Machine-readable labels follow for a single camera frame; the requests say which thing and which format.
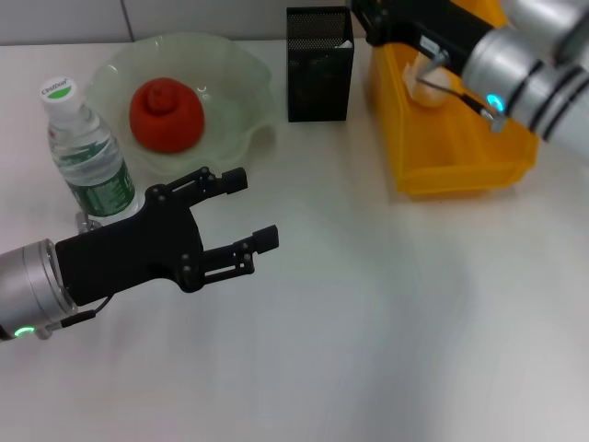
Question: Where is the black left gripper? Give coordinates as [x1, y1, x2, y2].
[54, 167, 281, 308]

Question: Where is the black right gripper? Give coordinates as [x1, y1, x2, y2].
[348, 0, 493, 77]

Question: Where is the white paper ball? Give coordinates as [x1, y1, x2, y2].
[403, 54, 456, 108]

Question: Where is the red-orange fruit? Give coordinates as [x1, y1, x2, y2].
[128, 77, 207, 156]

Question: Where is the clear green-label water bottle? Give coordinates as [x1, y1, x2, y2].
[37, 76, 138, 217]

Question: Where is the black mesh pen holder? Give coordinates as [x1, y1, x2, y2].
[285, 6, 355, 123]

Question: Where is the green glass fruit plate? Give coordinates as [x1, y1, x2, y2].
[87, 31, 279, 183]

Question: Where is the yellow plastic bin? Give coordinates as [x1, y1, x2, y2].
[367, 0, 539, 199]

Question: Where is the right gripper cable with plugs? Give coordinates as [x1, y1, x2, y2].
[415, 48, 510, 134]

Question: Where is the gripper cable with plugs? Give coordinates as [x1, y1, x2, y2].
[39, 209, 111, 340]
[415, 48, 510, 134]

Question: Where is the left gripper cable with plugs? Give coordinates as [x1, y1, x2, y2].
[39, 209, 111, 340]

